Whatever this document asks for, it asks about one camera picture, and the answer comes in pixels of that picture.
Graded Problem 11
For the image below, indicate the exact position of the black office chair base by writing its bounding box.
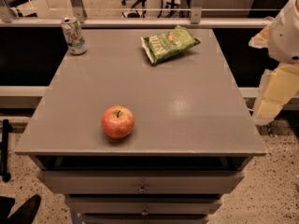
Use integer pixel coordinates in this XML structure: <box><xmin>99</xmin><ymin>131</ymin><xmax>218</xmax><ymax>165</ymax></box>
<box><xmin>121</xmin><ymin>0</ymin><xmax>147</xmax><ymax>19</ymax></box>

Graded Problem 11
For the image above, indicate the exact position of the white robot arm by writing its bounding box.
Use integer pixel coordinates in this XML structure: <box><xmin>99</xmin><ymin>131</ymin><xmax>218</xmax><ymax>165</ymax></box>
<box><xmin>249</xmin><ymin>0</ymin><xmax>299</xmax><ymax>125</ymax></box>

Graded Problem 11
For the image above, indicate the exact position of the green chips bag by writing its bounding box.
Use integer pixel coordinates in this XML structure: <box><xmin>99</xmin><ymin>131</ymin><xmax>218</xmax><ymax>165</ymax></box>
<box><xmin>141</xmin><ymin>25</ymin><xmax>200</xmax><ymax>64</ymax></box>

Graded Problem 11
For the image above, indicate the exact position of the red apple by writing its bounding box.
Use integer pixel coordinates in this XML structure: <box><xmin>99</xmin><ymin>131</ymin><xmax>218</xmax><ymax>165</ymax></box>
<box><xmin>101</xmin><ymin>105</ymin><xmax>135</xmax><ymax>139</ymax></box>

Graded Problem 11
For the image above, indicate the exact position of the top drawer with knob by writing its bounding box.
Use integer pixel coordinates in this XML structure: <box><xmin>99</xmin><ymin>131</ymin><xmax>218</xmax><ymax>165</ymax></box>
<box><xmin>37</xmin><ymin>171</ymin><xmax>244</xmax><ymax>194</ymax></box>

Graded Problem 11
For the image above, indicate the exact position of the metal guard rail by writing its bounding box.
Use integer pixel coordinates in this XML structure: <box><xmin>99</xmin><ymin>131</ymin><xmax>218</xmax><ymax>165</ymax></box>
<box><xmin>0</xmin><ymin>0</ymin><xmax>288</xmax><ymax>28</ymax></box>

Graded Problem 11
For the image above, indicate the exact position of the drawer with knob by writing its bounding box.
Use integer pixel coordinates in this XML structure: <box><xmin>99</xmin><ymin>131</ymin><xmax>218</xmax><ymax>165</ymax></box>
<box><xmin>37</xmin><ymin>171</ymin><xmax>244</xmax><ymax>194</ymax></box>
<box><xmin>66</xmin><ymin>196</ymin><xmax>221</xmax><ymax>215</ymax></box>

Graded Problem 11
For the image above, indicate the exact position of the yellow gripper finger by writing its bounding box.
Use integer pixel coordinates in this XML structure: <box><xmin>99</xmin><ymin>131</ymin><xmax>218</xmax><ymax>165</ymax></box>
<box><xmin>249</xmin><ymin>25</ymin><xmax>270</xmax><ymax>49</ymax></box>
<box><xmin>252</xmin><ymin>63</ymin><xmax>299</xmax><ymax>125</ymax></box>

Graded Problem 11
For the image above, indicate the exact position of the middle drawer with knob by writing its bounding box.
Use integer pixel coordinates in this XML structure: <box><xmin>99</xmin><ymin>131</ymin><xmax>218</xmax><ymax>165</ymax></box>
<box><xmin>66</xmin><ymin>196</ymin><xmax>221</xmax><ymax>215</ymax></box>

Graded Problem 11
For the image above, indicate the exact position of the white green 7up can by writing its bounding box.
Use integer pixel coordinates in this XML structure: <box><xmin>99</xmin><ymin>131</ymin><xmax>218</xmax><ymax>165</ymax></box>
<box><xmin>61</xmin><ymin>17</ymin><xmax>87</xmax><ymax>55</ymax></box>

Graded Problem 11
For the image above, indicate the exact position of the black stand left floor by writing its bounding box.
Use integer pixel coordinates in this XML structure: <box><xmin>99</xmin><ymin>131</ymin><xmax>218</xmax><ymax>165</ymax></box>
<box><xmin>0</xmin><ymin>119</ymin><xmax>12</xmax><ymax>182</ymax></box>

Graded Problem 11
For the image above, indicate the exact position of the grey drawer cabinet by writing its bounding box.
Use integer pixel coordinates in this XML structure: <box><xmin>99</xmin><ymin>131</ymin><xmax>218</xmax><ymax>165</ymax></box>
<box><xmin>16</xmin><ymin>29</ymin><xmax>265</xmax><ymax>224</ymax></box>

